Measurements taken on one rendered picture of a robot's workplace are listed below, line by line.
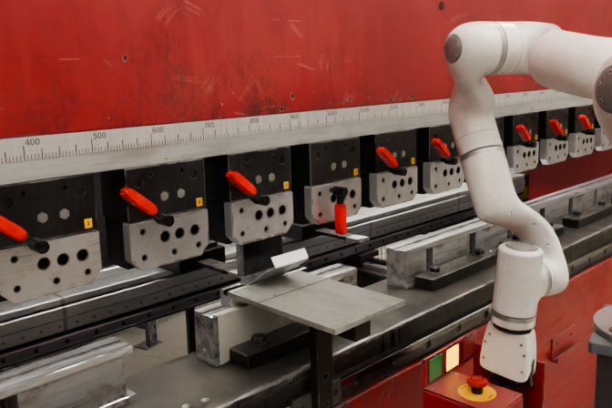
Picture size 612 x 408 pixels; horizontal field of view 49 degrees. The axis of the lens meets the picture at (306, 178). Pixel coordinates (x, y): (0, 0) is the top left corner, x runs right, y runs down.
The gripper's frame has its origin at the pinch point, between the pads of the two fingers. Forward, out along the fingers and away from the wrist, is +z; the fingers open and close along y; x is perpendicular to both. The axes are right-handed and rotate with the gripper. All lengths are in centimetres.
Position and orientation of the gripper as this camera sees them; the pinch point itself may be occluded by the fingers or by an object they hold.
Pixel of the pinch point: (504, 394)
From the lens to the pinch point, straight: 148.0
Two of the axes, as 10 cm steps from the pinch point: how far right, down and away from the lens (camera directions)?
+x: 6.9, -1.4, 7.1
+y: 7.2, 1.8, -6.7
